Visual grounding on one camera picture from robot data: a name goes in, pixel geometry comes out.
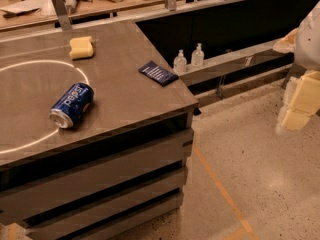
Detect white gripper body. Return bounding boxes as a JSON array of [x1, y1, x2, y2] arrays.
[[273, 28, 297, 54]]

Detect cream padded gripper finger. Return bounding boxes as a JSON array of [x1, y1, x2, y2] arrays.
[[281, 110, 311, 131], [289, 71, 320, 116]]

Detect dark blue rxbar wrapper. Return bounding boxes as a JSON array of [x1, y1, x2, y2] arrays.
[[138, 61, 178, 87]]

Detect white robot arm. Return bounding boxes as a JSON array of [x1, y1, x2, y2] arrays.
[[273, 2, 320, 134]]

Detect yellow sponge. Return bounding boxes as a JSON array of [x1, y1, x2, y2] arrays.
[[69, 36, 94, 60]]

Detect clear sanitizer bottle right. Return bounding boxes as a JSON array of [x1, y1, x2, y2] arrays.
[[191, 43, 204, 67]]

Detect clear sanitizer bottle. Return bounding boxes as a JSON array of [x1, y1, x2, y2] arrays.
[[191, 43, 204, 67], [173, 50, 187, 74]]

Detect clear sanitizer bottle left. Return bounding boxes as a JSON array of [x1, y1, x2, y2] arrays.
[[173, 50, 187, 74]]

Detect grey counter cabinet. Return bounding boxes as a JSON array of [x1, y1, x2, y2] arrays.
[[0, 21, 197, 240]]

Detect grey power drill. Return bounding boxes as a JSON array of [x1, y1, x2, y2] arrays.
[[63, 0, 82, 16]]

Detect blue pepsi can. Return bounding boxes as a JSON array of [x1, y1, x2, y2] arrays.
[[49, 83, 94, 129]]

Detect white paper sheets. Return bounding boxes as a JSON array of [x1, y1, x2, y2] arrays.
[[0, 0, 52, 17]]

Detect wooden background workbench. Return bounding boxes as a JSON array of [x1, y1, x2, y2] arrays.
[[0, 0, 170, 32]]

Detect grey metal rail shelf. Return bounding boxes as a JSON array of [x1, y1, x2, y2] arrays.
[[180, 40, 291, 86]]

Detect grey metal bracket left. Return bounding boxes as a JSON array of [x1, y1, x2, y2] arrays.
[[51, 0, 72, 31]]

